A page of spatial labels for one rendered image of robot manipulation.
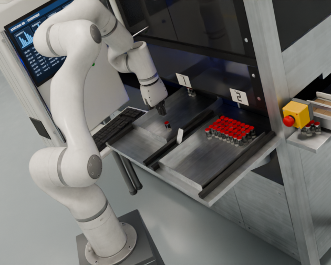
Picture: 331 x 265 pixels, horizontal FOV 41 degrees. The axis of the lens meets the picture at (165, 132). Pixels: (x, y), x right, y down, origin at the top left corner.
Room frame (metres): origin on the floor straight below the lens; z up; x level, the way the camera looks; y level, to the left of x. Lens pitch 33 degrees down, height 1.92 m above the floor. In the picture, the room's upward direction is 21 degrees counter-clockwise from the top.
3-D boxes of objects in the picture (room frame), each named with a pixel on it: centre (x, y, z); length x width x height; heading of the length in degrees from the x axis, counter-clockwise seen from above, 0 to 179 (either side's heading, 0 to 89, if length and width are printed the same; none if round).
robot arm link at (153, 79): (1.63, -0.02, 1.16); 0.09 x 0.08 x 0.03; 118
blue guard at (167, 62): (2.20, 0.07, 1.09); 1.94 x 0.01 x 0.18; 28
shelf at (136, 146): (1.54, -0.10, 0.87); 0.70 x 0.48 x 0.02; 28
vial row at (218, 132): (1.41, -0.22, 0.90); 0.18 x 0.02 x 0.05; 27
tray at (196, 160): (1.36, -0.14, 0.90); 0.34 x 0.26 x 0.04; 117
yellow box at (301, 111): (1.25, -0.46, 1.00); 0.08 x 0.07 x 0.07; 118
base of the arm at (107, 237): (1.11, 0.31, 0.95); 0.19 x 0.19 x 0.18
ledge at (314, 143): (1.26, -0.50, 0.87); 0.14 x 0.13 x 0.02; 118
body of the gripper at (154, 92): (1.63, -0.02, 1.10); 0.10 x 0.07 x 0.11; 118
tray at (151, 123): (1.72, -0.08, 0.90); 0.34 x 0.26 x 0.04; 118
